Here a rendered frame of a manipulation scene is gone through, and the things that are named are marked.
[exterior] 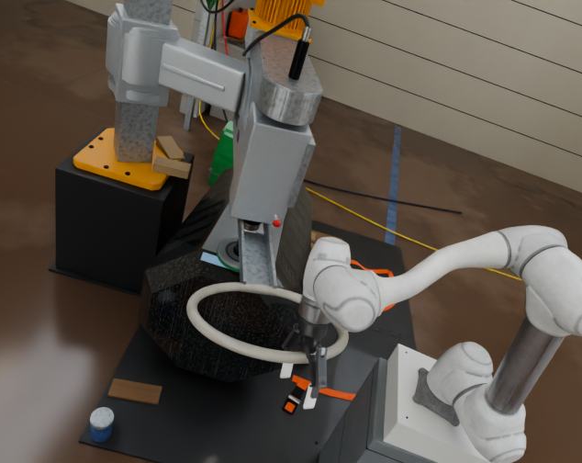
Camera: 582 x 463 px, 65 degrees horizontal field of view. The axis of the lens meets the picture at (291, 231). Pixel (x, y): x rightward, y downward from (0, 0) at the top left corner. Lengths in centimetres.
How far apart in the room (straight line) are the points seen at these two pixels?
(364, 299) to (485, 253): 44
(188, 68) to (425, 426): 188
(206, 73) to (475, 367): 174
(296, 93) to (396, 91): 568
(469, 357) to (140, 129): 198
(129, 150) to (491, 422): 217
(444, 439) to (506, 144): 619
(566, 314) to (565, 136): 661
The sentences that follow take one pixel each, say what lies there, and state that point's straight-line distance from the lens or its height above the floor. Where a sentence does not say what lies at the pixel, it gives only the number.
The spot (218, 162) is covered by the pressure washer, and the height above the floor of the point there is 26.
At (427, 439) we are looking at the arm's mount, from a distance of 179.
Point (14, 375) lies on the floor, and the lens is 273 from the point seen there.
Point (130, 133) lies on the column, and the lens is 271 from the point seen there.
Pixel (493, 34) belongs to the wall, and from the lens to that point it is 715.
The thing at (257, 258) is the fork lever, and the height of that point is 110.
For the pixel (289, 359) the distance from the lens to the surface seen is 120.
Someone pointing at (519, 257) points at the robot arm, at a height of 166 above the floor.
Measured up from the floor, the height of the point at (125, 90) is 122.
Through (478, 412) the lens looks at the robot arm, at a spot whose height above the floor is 114.
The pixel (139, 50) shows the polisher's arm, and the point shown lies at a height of 144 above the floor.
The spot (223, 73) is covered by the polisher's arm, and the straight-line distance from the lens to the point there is 236.
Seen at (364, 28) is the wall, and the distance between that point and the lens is 706.
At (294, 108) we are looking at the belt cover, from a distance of 160.
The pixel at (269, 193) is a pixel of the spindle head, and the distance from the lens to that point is 179.
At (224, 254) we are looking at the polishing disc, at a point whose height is 91.
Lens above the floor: 221
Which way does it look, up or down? 34 degrees down
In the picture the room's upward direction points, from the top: 20 degrees clockwise
